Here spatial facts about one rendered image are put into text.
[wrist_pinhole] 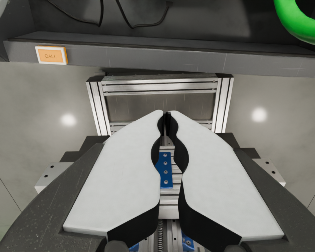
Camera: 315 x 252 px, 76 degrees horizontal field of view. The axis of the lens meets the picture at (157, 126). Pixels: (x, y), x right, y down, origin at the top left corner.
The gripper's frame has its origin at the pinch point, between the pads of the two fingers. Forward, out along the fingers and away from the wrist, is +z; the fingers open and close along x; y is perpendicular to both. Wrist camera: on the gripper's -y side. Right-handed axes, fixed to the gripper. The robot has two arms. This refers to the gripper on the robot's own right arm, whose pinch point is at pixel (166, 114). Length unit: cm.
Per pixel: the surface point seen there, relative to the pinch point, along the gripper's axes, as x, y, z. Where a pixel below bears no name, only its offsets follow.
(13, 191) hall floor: -138, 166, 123
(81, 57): -14.9, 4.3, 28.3
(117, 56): -8.1, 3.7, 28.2
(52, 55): -19.8, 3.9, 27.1
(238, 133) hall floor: 68, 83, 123
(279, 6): 9.2, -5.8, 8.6
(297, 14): 9.5, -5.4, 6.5
